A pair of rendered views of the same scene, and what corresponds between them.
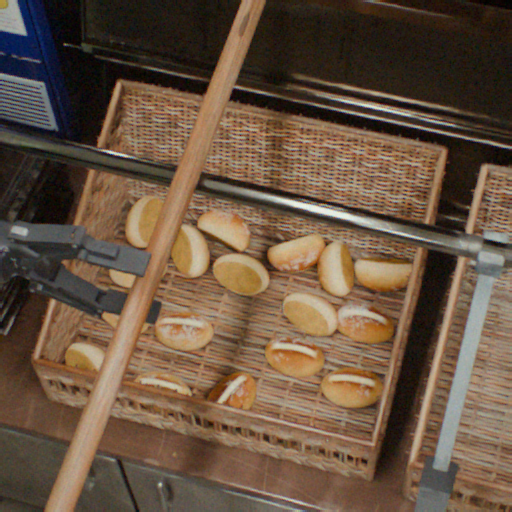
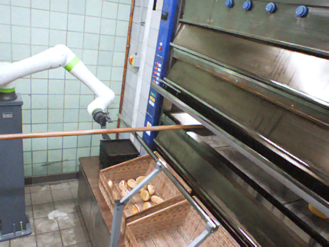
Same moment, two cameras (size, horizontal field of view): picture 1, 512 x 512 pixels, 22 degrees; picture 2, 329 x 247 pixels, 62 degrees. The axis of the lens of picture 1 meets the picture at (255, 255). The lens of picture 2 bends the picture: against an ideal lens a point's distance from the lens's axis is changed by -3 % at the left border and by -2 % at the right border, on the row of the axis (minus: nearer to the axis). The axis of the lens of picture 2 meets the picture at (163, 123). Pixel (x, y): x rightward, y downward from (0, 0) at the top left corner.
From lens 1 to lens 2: 1.29 m
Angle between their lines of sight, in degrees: 47
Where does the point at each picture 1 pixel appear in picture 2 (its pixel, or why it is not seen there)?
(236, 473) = (106, 215)
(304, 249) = (157, 199)
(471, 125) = (194, 180)
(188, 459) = (103, 207)
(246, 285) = (143, 196)
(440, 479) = (118, 202)
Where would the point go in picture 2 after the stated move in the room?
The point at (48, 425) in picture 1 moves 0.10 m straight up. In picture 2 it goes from (93, 188) to (94, 177)
